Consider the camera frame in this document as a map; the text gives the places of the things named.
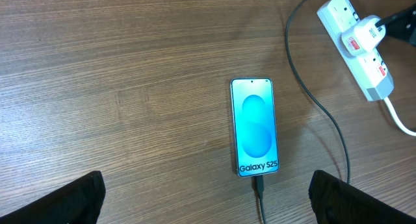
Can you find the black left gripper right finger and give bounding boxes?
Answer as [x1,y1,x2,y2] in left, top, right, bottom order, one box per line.
[309,170,415,224]

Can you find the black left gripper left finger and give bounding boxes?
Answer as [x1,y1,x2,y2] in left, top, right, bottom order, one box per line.
[1,171,106,224]

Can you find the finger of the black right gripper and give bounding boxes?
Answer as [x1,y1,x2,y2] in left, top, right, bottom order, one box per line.
[385,5,415,46]

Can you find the black USB charging cable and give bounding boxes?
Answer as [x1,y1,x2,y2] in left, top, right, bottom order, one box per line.
[252,0,396,224]

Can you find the blue Galaxy S25 smartphone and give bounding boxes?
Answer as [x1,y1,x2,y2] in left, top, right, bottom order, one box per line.
[230,78,280,177]

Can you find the white USB charger plug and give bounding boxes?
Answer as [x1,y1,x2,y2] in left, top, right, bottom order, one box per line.
[341,15,386,56]

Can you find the white power strip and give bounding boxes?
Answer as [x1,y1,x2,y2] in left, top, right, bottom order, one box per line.
[317,0,394,101]

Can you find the white power strip cord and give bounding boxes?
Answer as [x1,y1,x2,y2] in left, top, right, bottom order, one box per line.
[383,96,416,137]

